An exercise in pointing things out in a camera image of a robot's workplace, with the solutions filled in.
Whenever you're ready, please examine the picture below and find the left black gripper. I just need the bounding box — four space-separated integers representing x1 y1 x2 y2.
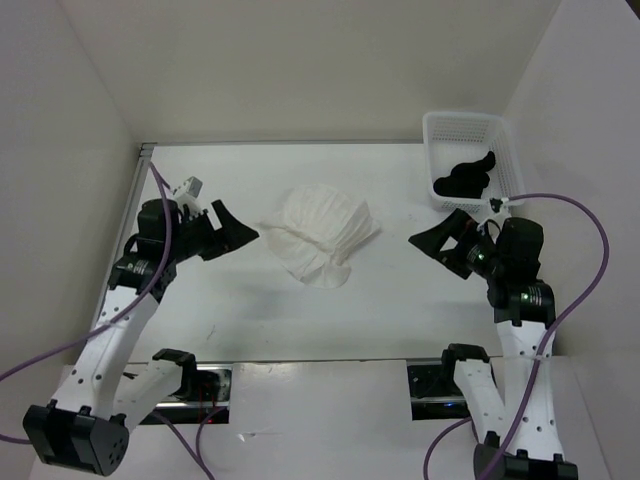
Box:
167 199 258 263

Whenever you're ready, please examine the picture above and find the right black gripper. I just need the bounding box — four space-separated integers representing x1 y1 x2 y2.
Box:
408 207 506 279

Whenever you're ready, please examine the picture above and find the white skirt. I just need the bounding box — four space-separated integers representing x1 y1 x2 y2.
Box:
258 184 381 289

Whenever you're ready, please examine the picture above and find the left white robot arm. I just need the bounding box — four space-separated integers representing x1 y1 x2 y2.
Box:
23 199 259 477

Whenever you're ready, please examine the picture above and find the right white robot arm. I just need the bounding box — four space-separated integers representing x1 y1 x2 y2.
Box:
409 209 579 479

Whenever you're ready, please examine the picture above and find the black folded skirt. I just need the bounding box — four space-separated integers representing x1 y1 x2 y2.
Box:
433 151 496 199

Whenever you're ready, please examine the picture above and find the white plastic basket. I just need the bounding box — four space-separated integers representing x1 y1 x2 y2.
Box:
422 111 526 214

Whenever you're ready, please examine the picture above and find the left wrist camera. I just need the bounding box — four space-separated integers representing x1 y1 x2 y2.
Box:
172 176 203 216

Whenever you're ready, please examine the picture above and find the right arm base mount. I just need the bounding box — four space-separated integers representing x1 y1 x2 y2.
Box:
406 360 470 421

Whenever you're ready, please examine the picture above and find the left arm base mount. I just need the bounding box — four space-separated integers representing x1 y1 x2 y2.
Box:
141 363 233 425

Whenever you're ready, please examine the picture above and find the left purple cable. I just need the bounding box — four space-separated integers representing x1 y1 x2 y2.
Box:
0 162 216 480

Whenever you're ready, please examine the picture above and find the purple cable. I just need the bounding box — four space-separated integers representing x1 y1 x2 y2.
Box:
422 192 610 480
0 162 216 480

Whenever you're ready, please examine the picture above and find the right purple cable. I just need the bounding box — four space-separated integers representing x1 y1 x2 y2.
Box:
422 192 610 480

